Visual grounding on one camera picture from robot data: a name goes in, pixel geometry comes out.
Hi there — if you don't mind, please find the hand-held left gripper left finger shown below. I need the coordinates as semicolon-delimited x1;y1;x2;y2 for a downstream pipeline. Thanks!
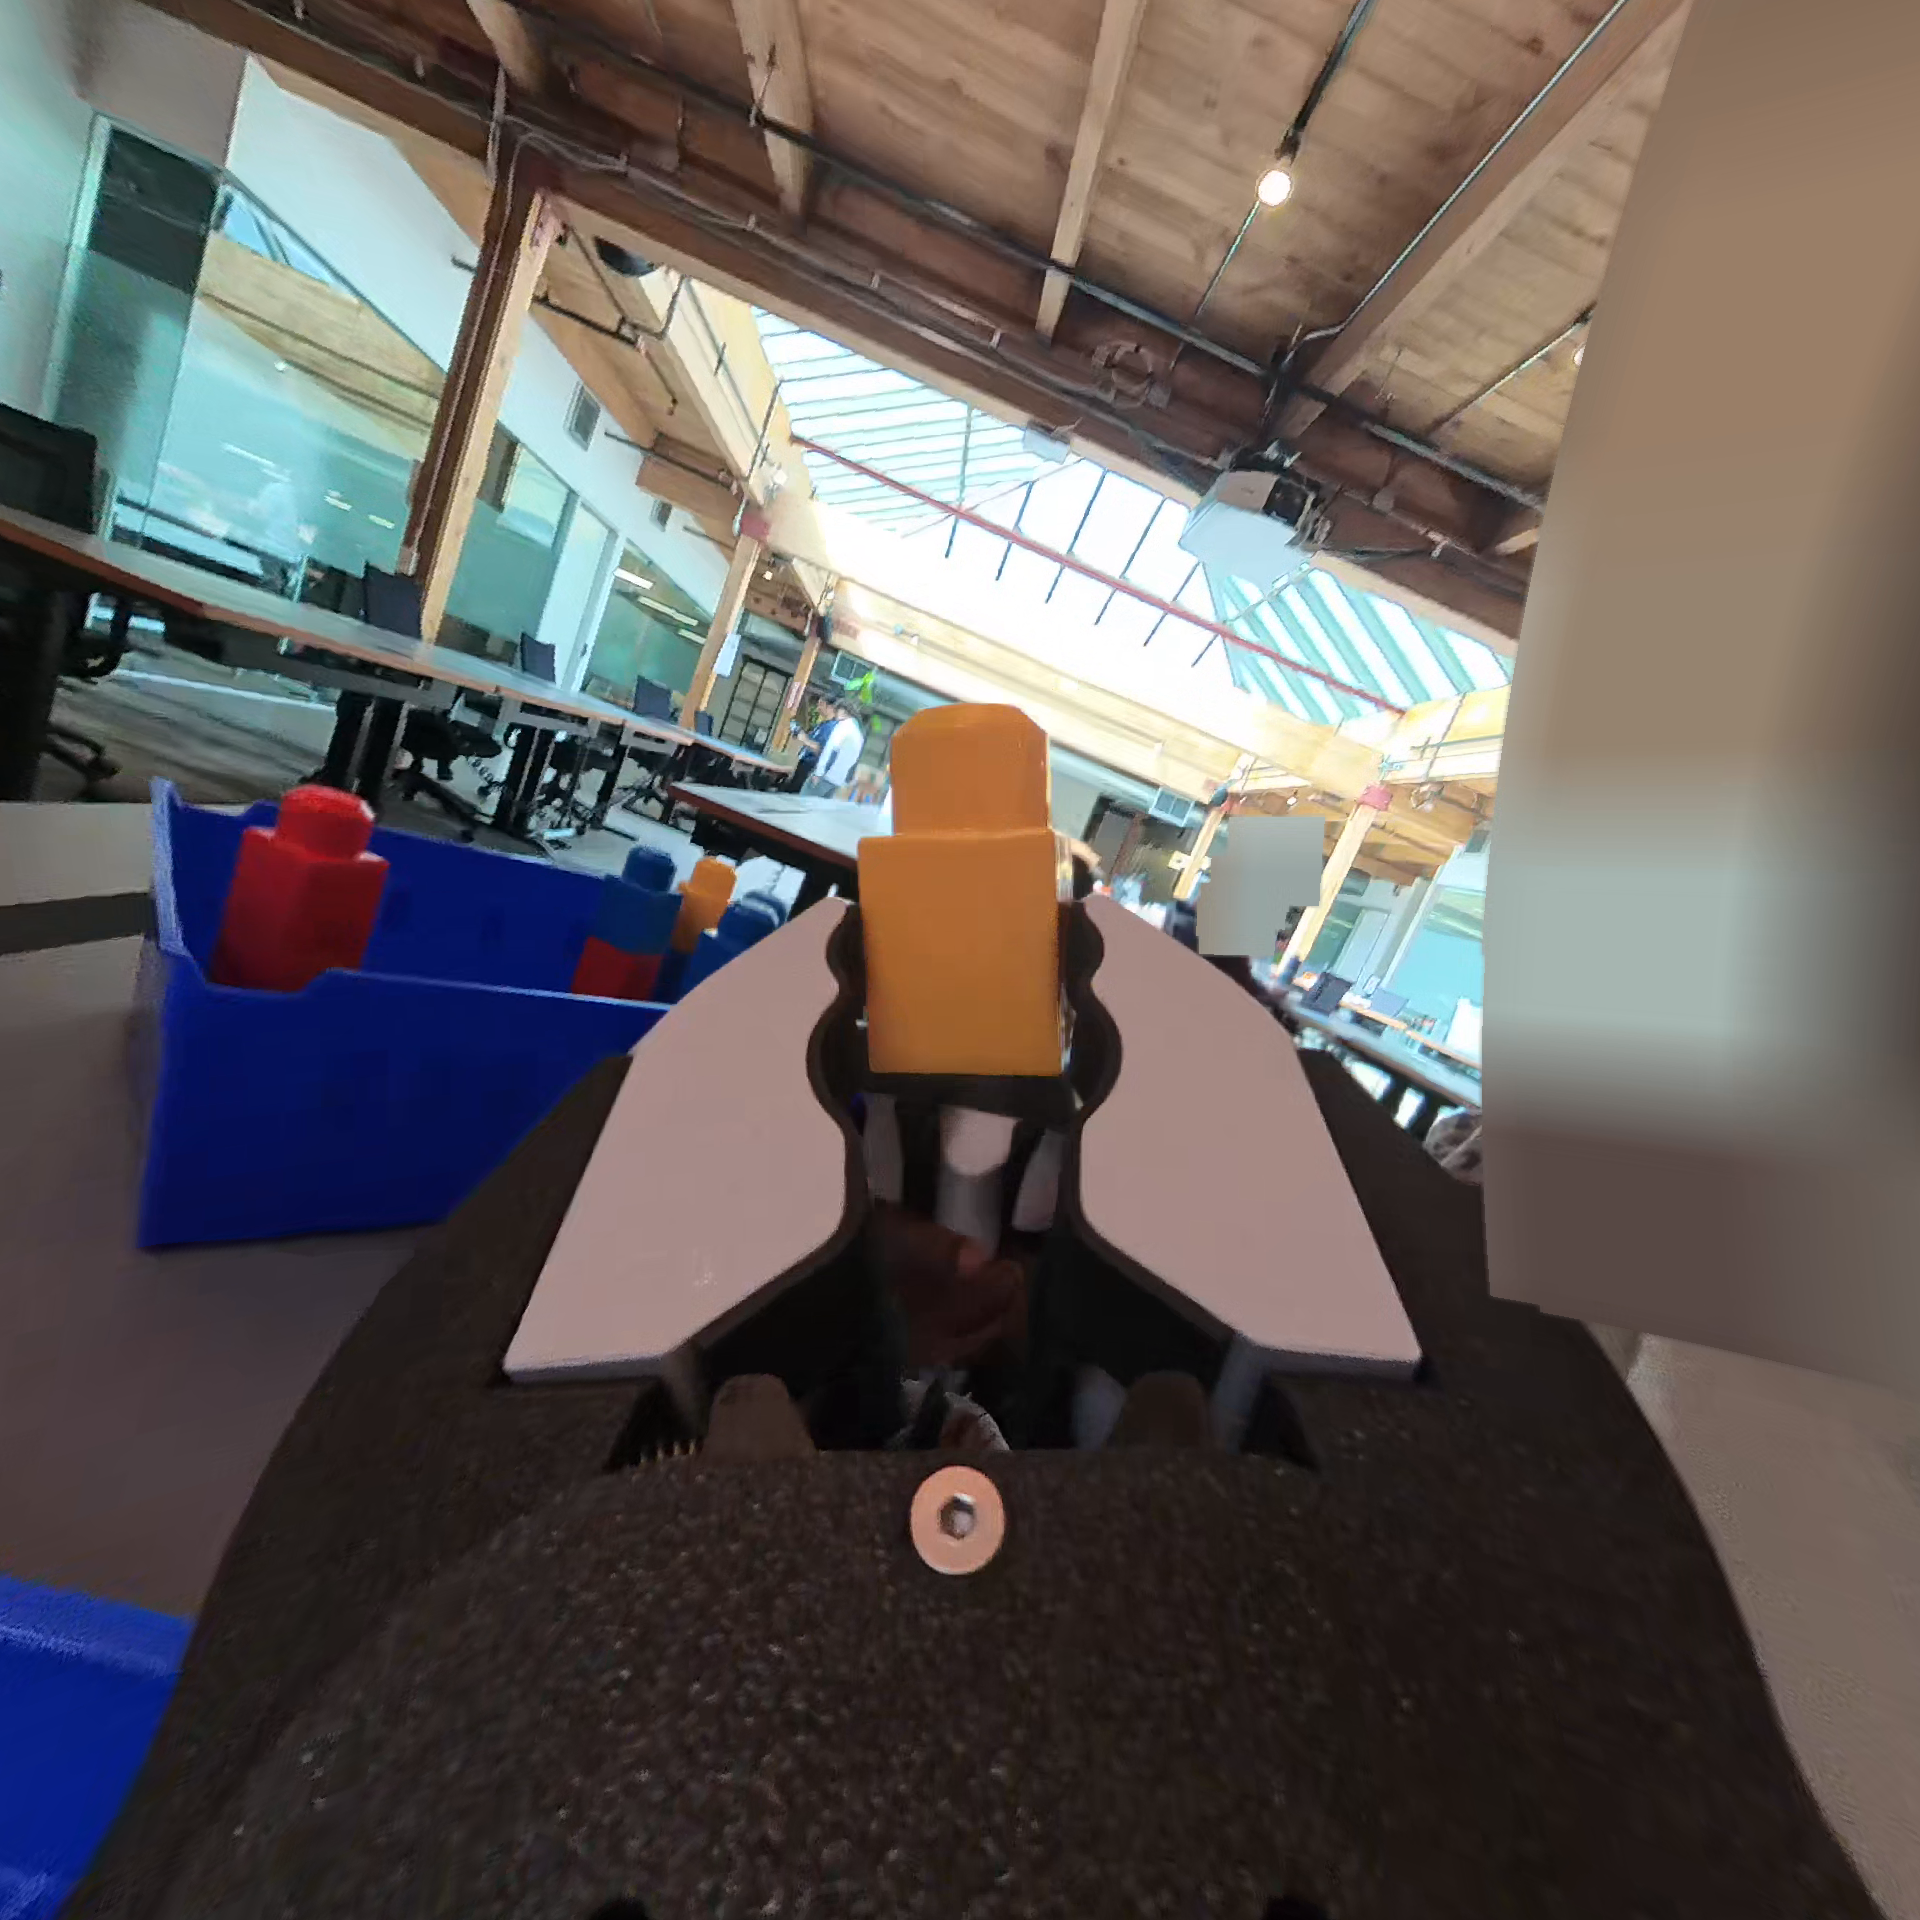
502;894;900;1452

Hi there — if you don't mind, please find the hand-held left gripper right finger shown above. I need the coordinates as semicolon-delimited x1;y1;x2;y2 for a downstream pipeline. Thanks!
1030;894;1422;1452

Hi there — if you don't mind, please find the blue plastic bin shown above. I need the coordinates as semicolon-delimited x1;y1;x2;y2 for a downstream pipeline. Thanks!
135;777;676;1249
0;1575;191;1920

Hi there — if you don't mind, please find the person's right hand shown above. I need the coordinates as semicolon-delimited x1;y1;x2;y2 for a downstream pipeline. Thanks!
878;1209;1039;1357

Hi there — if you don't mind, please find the long white table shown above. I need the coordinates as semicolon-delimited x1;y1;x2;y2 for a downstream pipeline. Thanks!
670;779;900;874

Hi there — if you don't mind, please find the red ceiling pipe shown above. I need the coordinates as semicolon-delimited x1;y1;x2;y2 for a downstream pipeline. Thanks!
794;431;1412;717

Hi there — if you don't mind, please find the white ceiling projector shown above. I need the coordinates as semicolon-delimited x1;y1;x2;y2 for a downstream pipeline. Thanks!
1174;448;1334;584

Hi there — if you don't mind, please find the wooden desk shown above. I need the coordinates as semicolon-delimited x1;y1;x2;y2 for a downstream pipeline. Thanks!
0;507;691;842

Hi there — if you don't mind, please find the wooden support post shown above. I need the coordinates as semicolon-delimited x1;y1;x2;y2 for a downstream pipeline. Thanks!
401;192;561;644

